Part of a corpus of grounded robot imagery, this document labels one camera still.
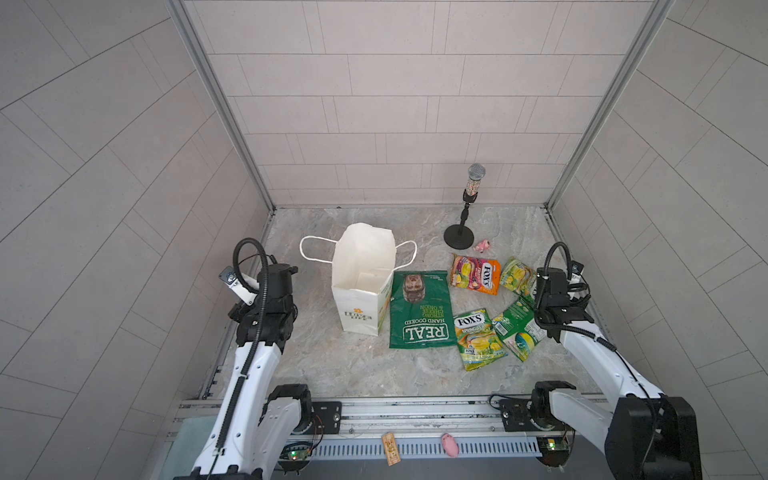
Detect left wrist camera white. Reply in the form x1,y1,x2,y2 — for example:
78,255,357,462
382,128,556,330
219,266,259,306

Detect pink oval eraser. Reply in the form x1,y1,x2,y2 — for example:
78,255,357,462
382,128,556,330
441,433,460,458

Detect green foam pad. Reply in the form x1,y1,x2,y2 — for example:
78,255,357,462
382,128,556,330
159,416,216,479

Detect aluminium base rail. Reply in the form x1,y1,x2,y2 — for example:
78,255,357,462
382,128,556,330
164,392,670,463

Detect small pink toy figure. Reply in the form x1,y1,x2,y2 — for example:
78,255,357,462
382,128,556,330
474,240,491,253

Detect green Fox's candy bag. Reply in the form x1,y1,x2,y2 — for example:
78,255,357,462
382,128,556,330
492,297,547,362
501,257,536,297
454,308,507,371

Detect left black corrugated cable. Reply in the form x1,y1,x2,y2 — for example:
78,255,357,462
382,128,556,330
203,237,271,480

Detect black corrugated cable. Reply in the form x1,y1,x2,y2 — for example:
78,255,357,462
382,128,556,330
539,241,661,480
203,237,271,480

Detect right circuit board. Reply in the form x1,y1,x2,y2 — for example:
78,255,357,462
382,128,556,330
536,436,571,468

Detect black microphone stand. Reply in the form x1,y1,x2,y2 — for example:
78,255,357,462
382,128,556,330
443,190,477,250

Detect wooden tag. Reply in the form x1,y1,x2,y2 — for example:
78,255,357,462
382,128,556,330
381,432,401,466

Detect left circuit board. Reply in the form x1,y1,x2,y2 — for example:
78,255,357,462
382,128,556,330
278,441,314,473

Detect green Real chips bag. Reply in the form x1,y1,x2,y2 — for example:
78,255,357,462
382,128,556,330
389,270,456,350

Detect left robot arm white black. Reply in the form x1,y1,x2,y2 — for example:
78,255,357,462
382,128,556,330
184,260,312,479

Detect circuit board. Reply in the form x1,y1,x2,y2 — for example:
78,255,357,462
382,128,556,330
278,441,314,473
536,436,571,468

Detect white paper bag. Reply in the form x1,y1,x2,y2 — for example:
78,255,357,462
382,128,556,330
299,223,418,336

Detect orange Fox's fruits candy bag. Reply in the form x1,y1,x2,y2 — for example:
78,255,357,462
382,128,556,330
449,254,502,296

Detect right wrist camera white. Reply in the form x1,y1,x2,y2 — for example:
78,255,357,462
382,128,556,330
569,260,586,286

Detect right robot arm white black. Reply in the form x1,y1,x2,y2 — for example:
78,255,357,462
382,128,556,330
530,266,702,479

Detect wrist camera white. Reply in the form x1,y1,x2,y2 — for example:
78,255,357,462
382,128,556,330
569,260,586,286
219,266,259,306

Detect right black corrugated cable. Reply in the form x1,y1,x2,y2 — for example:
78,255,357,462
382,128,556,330
539,241,661,480

